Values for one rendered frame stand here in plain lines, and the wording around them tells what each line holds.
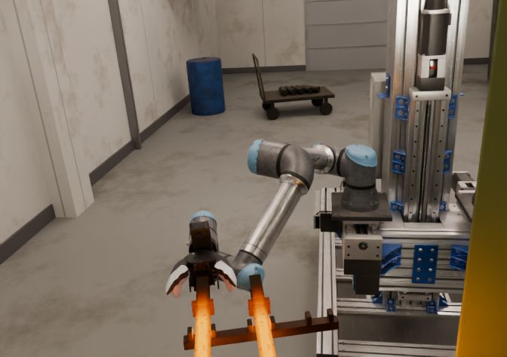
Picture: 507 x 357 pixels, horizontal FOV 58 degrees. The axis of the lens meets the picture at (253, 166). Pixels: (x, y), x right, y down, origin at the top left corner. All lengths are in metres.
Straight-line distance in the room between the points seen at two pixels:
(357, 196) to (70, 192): 2.66
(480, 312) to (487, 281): 0.03
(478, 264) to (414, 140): 1.45
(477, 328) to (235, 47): 9.51
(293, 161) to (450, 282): 0.92
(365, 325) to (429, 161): 0.79
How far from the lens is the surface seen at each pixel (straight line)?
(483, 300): 0.41
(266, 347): 0.91
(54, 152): 3.84
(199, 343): 0.93
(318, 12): 9.54
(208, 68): 6.45
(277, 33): 9.66
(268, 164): 1.42
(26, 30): 3.68
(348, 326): 2.20
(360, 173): 1.75
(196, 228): 1.07
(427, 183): 1.95
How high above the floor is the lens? 1.64
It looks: 21 degrees down
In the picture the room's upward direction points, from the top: 4 degrees counter-clockwise
